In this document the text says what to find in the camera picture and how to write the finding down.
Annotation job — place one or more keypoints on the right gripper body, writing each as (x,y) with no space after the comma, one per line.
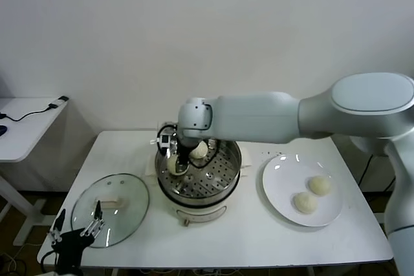
(186,146)

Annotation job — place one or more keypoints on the white steamed baozi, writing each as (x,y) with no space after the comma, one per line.
(319,185)
(200,150)
(173,164)
(305,203)

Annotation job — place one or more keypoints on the stainless steel steamer basket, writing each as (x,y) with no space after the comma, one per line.
(223,188)

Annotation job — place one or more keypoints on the white electric cooker base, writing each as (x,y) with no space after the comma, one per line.
(200,213)

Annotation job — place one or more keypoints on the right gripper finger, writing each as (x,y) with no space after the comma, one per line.
(183,163)

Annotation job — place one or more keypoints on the white round plate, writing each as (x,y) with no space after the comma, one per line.
(288,176)

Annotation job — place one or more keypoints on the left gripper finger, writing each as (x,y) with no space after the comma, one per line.
(59,221)
(98,213)

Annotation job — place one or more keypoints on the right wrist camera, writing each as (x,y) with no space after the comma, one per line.
(164,139)

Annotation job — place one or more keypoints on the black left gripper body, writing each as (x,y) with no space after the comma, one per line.
(71,242)

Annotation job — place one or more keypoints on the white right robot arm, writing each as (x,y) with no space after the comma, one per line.
(258,117)

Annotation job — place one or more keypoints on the white side table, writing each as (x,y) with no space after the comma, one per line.
(29,127)

